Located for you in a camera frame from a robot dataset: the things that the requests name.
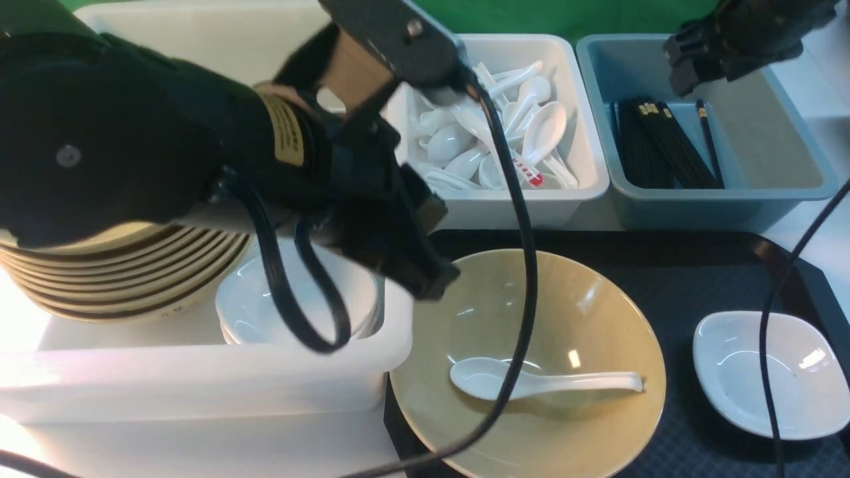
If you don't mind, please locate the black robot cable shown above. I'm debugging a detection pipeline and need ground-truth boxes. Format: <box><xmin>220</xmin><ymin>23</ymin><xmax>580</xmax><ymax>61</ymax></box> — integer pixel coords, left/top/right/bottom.
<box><xmin>0</xmin><ymin>80</ymin><xmax>540</xmax><ymax>478</ymax></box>

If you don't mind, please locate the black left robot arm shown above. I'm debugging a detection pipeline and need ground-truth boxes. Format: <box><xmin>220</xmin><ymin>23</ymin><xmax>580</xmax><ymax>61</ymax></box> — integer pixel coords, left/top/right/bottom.
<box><xmin>2</xmin><ymin>1</ymin><xmax>465</xmax><ymax>300</ymax></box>

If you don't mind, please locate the blue-grey plastic bin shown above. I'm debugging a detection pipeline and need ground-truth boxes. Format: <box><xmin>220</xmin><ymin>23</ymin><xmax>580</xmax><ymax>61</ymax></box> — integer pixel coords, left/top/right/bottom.
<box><xmin>576</xmin><ymin>34</ymin><xmax>839</xmax><ymax>232</ymax></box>

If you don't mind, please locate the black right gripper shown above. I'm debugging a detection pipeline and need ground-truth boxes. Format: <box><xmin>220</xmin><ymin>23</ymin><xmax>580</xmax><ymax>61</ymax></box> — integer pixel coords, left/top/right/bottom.
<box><xmin>663</xmin><ymin>1</ymin><xmax>838</xmax><ymax>97</ymax></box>

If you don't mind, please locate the stack of tan bowls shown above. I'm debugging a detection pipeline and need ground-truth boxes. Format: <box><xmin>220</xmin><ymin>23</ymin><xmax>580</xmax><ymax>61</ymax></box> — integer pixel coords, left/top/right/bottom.
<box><xmin>2</xmin><ymin>222</ymin><xmax>252</xmax><ymax>323</ymax></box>

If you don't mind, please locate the small white plastic bin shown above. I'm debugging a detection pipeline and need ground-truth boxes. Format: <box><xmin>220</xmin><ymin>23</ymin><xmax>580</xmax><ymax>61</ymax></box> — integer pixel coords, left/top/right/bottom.
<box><xmin>386</xmin><ymin>34</ymin><xmax>610</xmax><ymax>229</ymax></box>

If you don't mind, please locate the green backdrop cloth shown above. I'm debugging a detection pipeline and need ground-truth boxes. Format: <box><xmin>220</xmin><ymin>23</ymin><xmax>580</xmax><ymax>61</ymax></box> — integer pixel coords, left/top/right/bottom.
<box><xmin>60</xmin><ymin>0</ymin><xmax>724</xmax><ymax>46</ymax></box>

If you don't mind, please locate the black plastic serving tray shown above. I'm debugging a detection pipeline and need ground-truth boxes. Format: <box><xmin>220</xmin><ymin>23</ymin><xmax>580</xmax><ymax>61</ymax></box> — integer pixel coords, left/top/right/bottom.
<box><xmin>384</xmin><ymin>230</ymin><xmax>849</xmax><ymax>477</ymax></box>

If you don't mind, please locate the large white plastic tub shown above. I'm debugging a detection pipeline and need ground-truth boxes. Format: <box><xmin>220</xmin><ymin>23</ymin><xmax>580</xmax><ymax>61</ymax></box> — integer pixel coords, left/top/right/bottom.
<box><xmin>2</xmin><ymin>1</ymin><xmax>413</xmax><ymax>424</ymax></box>

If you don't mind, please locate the tan noodle bowl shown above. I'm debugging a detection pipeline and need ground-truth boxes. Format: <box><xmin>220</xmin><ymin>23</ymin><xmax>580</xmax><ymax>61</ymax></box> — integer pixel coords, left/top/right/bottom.
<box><xmin>385</xmin><ymin>249</ymin><xmax>667</xmax><ymax>477</ymax></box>

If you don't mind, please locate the stack of white dishes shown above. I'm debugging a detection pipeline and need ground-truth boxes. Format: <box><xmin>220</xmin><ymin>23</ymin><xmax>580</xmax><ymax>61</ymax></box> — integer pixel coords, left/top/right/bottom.
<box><xmin>214</xmin><ymin>237</ymin><xmax>379</xmax><ymax>346</ymax></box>

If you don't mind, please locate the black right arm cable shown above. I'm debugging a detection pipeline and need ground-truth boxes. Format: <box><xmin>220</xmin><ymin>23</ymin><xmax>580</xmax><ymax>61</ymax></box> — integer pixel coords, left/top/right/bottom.
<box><xmin>759</xmin><ymin>178</ymin><xmax>850</xmax><ymax>478</ymax></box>

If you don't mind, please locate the white ceramic soup spoon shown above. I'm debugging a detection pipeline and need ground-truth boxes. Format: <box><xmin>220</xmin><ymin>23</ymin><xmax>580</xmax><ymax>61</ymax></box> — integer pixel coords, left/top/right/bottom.
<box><xmin>449</xmin><ymin>357</ymin><xmax>644</xmax><ymax>402</ymax></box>

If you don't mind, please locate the pile of white spoons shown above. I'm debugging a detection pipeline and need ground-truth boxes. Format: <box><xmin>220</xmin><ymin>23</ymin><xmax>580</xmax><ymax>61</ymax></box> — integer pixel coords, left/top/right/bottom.
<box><xmin>408</xmin><ymin>61</ymin><xmax>579</xmax><ymax>191</ymax></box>

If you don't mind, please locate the white square sauce dish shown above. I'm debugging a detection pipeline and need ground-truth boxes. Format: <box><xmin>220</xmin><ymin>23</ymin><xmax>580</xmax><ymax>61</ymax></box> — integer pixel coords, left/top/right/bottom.
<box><xmin>693</xmin><ymin>311</ymin><xmax>849</xmax><ymax>441</ymax></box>

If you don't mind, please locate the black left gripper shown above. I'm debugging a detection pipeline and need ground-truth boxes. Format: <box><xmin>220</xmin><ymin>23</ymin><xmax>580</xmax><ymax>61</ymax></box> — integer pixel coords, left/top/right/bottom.
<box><xmin>273</xmin><ymin>1</ymin><xmax>468</xmax><ymax>301</ymax></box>

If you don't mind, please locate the bundle of black chopsticks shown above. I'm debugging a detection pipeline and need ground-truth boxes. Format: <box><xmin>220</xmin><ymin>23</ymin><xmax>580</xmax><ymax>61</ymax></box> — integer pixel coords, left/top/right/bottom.
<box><xmin>608</xmin><ymin>96</ymin><xmax>725</xmax><ymax>190</ymax></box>

